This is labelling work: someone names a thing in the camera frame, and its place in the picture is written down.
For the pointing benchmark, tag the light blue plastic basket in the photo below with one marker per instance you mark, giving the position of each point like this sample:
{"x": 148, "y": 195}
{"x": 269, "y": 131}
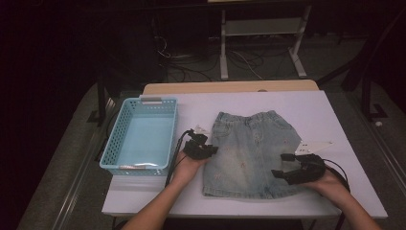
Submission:
{"x": 143, "y": 140}

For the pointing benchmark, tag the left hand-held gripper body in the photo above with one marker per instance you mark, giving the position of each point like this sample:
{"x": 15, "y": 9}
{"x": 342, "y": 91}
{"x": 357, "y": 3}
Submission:
{"x": 198, "y": 148}

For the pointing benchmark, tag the person's right hand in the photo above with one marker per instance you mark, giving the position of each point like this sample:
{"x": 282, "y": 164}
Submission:
{"x": 332, "y": 188}

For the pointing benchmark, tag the white metal stand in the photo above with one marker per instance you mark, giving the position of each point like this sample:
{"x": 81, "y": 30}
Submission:
{"x": 261, "y": 27}

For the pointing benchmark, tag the metal floor rail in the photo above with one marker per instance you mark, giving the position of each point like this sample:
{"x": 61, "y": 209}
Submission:
{"x": 72, "y": 191}

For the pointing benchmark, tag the faded denim shorts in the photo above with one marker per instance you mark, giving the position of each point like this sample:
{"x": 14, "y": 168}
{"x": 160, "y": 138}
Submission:
{"x": 252, "y": 159}

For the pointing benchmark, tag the person's left hand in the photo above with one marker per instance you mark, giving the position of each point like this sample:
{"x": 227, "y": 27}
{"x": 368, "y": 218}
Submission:
{"x": 186, "y": 169}

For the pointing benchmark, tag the black metal stand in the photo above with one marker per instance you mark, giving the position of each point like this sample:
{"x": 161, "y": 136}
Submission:
{"x": 101, "y": 102}
{"x": 366, "y": 96}

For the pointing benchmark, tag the small white round knob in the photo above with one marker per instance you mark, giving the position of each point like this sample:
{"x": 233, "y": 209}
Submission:
{"x": 378, "y": 123}

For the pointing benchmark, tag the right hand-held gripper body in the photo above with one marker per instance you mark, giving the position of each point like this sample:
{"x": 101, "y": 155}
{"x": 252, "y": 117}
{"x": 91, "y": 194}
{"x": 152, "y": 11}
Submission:
{"x": 311, "y": 171}

